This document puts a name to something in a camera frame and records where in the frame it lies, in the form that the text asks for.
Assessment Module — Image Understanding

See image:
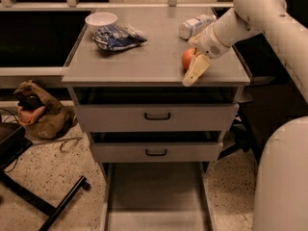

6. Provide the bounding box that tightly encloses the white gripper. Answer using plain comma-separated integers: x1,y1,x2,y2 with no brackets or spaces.
182,24,230,87

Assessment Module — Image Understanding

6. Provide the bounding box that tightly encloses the red apple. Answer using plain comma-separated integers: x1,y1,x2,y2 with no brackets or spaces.
182,47,195,71

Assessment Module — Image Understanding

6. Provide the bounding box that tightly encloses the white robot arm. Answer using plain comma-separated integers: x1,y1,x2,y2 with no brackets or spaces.
183,0,308,231

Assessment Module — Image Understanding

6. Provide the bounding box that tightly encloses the grey drawer cabinet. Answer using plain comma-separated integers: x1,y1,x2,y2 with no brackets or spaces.
63,6,249,231

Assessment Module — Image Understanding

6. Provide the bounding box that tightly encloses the top grey drawer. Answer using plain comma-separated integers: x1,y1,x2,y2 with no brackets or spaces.
76,104,239,132

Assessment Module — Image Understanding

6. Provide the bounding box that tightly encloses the grey drawer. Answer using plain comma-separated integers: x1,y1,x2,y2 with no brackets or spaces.
76,104,239,132
100,163,214,231
90,142,222,163

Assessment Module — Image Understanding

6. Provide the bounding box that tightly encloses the middle grey drawer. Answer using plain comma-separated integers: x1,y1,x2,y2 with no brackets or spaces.
90,142,222,163

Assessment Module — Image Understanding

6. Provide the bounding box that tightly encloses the bottom grey drawer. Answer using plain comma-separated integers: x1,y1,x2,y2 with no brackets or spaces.
100,163,214,231

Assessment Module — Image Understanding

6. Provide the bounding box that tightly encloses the white plastic bottle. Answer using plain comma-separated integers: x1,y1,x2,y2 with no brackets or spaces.
178,14,217,39

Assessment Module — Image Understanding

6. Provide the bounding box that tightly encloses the blue chip bag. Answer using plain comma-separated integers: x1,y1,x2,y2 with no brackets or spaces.
92,25,147,52

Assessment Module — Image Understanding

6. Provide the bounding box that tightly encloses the black office chair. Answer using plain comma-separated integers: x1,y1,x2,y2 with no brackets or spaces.
219,35,308,160

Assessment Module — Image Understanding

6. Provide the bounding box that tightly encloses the white bowl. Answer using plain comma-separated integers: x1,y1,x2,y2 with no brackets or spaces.
85,13,117,33

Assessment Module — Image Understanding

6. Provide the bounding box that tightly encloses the brown bag on floor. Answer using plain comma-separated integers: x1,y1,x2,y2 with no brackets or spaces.
13,81,72,140

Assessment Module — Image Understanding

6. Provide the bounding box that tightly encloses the black stand base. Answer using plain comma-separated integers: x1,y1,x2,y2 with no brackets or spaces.
0,122,92,231

